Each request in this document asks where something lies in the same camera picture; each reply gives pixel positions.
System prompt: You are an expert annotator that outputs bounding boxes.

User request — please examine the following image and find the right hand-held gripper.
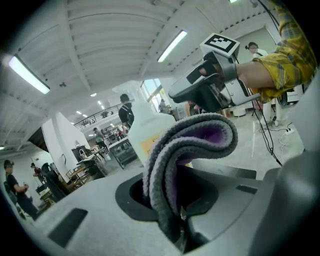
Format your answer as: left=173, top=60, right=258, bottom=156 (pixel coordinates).
left=168, top=32, right=261, bottom=113

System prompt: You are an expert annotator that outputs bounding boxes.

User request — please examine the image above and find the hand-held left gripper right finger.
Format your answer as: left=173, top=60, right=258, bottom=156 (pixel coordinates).
left=184, top=159, right=320, bottom=256

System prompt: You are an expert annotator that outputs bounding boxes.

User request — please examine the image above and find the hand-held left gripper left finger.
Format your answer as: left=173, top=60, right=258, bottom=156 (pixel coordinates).
left=34, top=169, right=181, bottom=256

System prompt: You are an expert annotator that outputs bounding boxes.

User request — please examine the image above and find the white soap pump bottle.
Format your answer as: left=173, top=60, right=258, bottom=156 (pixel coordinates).
left=127, top=98, right=193, bottom=169

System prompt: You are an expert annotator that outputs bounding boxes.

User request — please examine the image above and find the purple grey cloth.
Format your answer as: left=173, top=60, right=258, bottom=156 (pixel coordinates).
left=142, top=112, right=238, bottom=243

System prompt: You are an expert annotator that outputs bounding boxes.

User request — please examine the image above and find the person's right forearm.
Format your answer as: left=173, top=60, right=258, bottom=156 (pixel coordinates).
left=236, top=0, right=318, bottom=103

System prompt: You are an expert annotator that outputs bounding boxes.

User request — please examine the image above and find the person's right hand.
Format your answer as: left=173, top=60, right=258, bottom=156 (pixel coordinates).
left=198, top=58, right=224, bottom=79

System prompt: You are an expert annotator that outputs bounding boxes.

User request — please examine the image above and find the long ceiling lamp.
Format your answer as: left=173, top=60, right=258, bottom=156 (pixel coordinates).
left=7, top=55, right=51, bottom=95
left=156, top=29, right=188, bottom=63

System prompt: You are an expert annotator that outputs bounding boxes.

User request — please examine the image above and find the wooden shelf rack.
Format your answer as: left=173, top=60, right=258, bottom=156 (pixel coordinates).
left=64, top=164, right=86, bottom=188

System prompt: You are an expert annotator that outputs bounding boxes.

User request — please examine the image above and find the black office chair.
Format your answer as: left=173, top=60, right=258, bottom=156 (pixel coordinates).
left=41, top=162, right=67, bottom=203

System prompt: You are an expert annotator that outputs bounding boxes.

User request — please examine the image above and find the white counter chrome faucet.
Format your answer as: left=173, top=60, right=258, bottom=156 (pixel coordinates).
left=74, top=139, right=101, bottom=166

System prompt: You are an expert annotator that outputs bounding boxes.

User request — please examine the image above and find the grey shelf table white top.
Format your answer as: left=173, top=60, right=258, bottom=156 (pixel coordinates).
left=108, top=137, right=138, bottom=170

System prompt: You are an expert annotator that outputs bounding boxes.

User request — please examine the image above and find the black mezzanine railing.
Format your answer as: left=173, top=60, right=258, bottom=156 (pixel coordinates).
left=73, top=103, right=121, bottom=130

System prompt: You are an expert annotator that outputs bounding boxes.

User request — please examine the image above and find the black cable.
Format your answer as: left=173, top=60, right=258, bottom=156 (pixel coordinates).
left=257, top=99, right=283, bottom=166

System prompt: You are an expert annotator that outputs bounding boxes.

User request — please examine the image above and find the white cable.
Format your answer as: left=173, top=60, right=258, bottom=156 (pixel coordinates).
left=278, top=132, right=291, bottom=151

